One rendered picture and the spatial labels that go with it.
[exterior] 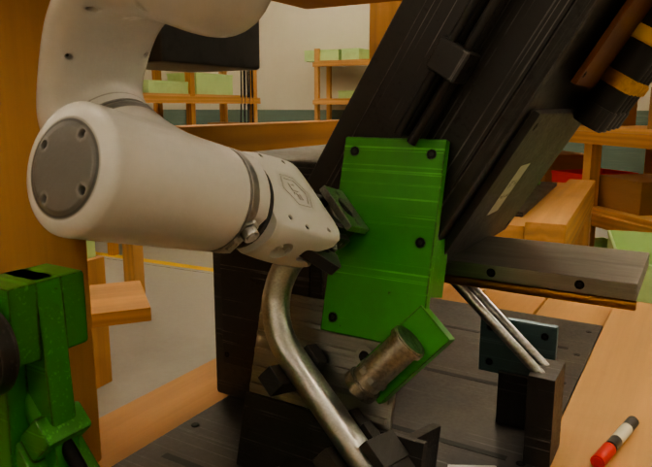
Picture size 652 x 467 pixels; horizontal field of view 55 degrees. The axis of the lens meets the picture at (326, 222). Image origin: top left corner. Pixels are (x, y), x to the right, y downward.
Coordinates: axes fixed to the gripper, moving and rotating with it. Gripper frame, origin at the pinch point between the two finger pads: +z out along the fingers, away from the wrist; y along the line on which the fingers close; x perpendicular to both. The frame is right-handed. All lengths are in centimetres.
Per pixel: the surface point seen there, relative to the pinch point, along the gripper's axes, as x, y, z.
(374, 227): -3.1, -2.9, 2.8
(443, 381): 12.2, -16.0, 36.5
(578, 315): -3, -16, 84
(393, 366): 2.3, -15.8, -0.4
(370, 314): 2.6, -9.7, 2.8
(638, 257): -20.2, -18.6, 26.5
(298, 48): 169, 635, 805
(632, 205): -33, 28, 321
